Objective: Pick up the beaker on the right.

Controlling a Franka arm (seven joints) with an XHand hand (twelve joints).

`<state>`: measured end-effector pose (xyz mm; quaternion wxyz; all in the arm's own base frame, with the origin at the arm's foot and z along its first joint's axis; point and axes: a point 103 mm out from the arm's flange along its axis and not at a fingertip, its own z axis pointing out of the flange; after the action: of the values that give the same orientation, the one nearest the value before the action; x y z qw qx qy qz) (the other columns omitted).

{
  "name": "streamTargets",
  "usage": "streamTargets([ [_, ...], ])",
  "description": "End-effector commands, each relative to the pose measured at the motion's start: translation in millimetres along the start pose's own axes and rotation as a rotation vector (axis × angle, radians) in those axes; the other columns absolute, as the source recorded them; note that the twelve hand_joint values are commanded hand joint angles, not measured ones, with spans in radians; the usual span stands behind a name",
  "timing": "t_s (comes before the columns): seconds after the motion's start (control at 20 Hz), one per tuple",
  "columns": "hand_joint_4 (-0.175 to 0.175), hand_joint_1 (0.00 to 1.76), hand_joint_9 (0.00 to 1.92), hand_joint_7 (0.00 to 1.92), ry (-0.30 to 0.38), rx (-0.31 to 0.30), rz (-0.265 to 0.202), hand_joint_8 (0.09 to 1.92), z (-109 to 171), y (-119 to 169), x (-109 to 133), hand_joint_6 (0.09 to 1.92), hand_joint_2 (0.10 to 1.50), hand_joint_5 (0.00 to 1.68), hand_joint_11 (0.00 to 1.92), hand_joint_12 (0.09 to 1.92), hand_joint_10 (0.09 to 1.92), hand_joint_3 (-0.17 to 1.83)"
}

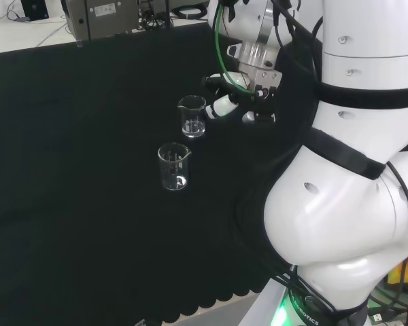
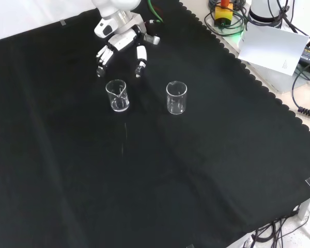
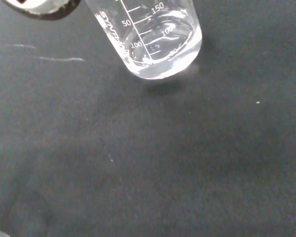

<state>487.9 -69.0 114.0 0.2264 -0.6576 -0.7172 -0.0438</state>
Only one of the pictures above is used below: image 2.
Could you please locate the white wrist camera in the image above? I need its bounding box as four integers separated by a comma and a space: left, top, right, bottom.
94, 18, 115, 39

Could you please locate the grey box under board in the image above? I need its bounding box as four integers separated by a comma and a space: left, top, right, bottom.
244, 60, 302, 94

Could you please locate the robot base with black ring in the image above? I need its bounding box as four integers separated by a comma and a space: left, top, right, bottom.
247, 0, 285, 29

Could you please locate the green cable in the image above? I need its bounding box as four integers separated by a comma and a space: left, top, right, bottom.
147, 0, 164, 24

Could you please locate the black bench cloth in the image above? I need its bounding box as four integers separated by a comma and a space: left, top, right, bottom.
0, 0, 310, 248

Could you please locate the clear glass beaker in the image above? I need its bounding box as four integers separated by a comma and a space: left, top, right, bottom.
166, 81, 188, 115
105, 80, 130, 113

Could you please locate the black spiral cable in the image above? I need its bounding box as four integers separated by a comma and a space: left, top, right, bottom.
297, 105, 310, 120

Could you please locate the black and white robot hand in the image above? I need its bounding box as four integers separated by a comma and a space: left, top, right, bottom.
95, 24, 148, 79

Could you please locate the yellow stop button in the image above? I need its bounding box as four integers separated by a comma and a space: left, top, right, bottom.
213, 0, 234, 28

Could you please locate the bundle of black cables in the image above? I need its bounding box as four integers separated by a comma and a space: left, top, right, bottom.
250, 205, 310, 248

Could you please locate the pale paper board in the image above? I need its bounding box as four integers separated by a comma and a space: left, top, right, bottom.
237, 25, 310, 76

